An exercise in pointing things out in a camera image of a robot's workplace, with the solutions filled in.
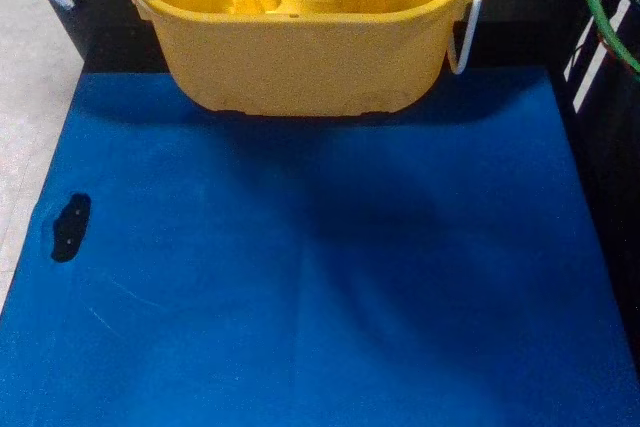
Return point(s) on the yellow plastic tub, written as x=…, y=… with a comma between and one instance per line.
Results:
x=300, y=57

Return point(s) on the black flat plate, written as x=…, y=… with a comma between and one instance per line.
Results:
x=70, y=229

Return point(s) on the black metal rack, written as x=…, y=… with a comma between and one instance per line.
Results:
x=615, y=147

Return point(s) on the blue table mat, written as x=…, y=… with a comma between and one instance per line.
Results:
x=200, y=297

